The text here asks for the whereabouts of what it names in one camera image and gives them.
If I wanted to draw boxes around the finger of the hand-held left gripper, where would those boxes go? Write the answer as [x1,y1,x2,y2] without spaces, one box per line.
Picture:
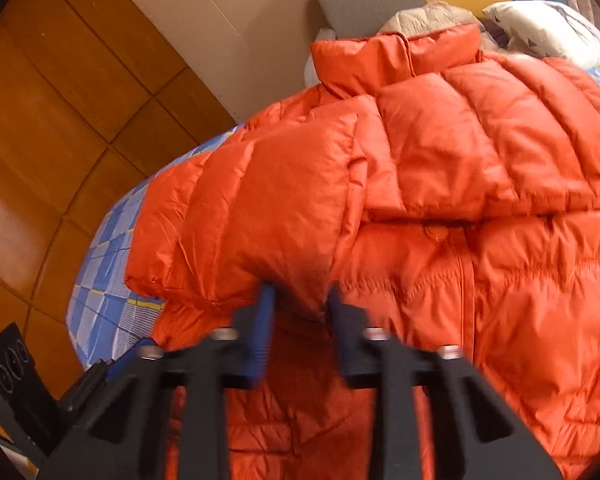
[56,344,156,422]

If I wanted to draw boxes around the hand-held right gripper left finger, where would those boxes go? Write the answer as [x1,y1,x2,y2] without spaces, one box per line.
[37,282,278,480]

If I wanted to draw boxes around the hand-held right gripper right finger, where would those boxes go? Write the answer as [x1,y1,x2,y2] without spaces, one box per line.
[327,287,563,480]

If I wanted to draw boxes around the orange puffer jacket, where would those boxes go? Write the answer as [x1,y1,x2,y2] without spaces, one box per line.
[124,22,600,480]

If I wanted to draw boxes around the blue plaid bed sheet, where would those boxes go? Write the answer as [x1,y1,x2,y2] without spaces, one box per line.
[65,67,600,371]

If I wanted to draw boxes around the beige headboard panel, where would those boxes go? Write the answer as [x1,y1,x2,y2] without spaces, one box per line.
[94,0,323,125]

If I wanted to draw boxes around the beige garment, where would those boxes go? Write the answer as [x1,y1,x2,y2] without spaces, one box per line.
[379,1,488,38]

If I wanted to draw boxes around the white patterned pillow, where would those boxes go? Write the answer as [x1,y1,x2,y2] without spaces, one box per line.
[481,0,600,70]

